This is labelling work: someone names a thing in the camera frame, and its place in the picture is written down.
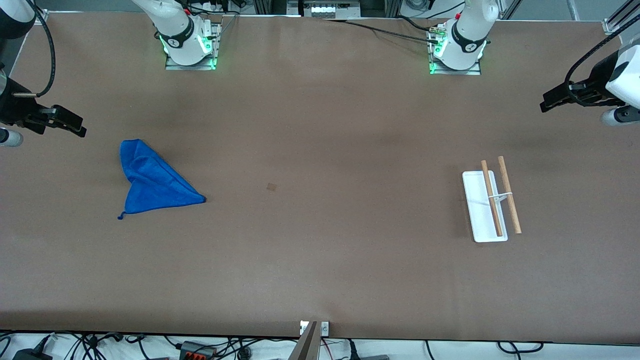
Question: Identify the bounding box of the blue towel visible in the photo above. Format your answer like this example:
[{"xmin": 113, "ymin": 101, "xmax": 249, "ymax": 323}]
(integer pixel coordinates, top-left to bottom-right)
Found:
[{"xmin": 117, "ymin": 139, "xmax": 207, "ymax": 220}]

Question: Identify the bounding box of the white rack with wooden bars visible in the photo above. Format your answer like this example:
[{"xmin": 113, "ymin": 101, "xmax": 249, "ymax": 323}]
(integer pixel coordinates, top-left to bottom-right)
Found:
[{"xmin": 462, "ymin": 156, "xmax": 523, "ymax": 244}]

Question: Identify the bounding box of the white power strip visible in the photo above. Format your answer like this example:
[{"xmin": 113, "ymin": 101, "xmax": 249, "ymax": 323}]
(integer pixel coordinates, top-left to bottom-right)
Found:
[{"xmin": 197, "ymin": 0, "xmax": 236, "ymax": 14}]

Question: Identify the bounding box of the black power adapter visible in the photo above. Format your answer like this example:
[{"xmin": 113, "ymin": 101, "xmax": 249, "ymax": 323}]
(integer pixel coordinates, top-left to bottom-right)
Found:
[{"xmin": 12, "ymin": 348, "xmax": 54, "ymax": 360}]

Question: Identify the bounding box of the grey electronics box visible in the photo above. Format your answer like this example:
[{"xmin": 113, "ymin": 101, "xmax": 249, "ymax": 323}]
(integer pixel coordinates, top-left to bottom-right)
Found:
[{"xmin": 286, "ymin": 0, "xmax": 362, "ymax": 20}]

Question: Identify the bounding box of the black orange power strip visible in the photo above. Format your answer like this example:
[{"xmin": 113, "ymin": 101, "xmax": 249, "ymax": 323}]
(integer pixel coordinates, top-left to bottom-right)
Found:
[{"xmin": 179, "ymin": 340, "xmax": 217, "ymax": 360}]

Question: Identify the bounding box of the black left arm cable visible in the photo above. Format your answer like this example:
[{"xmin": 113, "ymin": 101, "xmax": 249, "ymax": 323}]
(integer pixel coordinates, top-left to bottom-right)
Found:
[{"xmin": 565, "ymin": 0, "xmax": 640, "ymax": 107}]

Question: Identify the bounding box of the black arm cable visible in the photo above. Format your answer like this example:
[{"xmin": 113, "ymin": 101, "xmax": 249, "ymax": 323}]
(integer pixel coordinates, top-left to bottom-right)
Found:
[
  {"xmin": 565, "ymin": 0, "xmax": 640, "ymax": 107},
  {"xmin": 14, "ymin": 0, "xmax": 56, "ymax": 98}
]

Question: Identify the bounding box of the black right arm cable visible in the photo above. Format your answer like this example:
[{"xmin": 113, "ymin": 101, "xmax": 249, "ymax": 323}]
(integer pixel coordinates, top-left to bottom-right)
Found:
[{"xmin": 14, "ymin": 0, "xmax": 56, "ymax": 98}]

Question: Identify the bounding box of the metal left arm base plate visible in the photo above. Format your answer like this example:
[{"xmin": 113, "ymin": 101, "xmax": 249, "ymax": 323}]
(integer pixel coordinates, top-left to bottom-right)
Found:
[{"xmin": 428, "ymin": 24, "xmax": 483, "ymax": 76}]

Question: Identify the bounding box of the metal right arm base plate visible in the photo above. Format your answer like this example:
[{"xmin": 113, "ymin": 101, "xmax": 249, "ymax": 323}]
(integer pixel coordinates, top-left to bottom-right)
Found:
[{"xmin": 165, "ymin": 22, "xmax": 221, "ymax": 71}]

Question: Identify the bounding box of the black cable on table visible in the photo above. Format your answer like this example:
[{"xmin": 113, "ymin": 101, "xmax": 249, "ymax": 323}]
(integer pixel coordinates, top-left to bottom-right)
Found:
[{"xmin": 324, "ymin": 18, "xmax": 442, "ymax": 44}]

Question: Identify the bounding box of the black looped floor cable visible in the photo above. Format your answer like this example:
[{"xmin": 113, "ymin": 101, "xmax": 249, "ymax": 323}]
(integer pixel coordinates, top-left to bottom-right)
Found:
[{"xmin": 496, "ymin": 341, "xmax": 545, "ymax": 355}]

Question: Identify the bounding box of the grey brown slanted post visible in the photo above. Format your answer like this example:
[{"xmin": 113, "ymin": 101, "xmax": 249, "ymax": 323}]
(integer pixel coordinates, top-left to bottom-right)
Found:
[{"xmin": 288, "ymin": 321, "xmax": 320, "ymax": 360}]

